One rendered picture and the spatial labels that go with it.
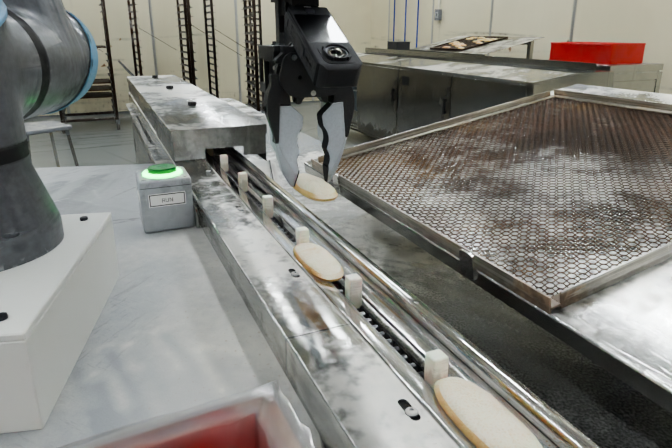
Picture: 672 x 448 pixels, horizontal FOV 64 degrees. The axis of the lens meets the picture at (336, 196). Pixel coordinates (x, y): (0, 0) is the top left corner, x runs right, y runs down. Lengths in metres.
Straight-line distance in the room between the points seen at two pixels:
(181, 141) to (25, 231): 0.52
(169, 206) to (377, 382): 0.48
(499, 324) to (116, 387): 0.35
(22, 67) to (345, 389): 0.40
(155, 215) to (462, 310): 0.44
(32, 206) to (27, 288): 0.09
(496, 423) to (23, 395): 0.32
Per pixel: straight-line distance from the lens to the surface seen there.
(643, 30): 4.92
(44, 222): 0.56
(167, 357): 0.51
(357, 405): 0.37
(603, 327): 0.45
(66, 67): 0.64
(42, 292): 0.48
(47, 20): 0.65
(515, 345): 0.53
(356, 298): 0.52
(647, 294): 0.49
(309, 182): 0.60
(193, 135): 1.03
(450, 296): 0.60
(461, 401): 0.39
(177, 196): 0.79
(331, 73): 0.50
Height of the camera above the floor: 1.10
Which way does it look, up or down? 17 degrees down
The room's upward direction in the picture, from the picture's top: straight up
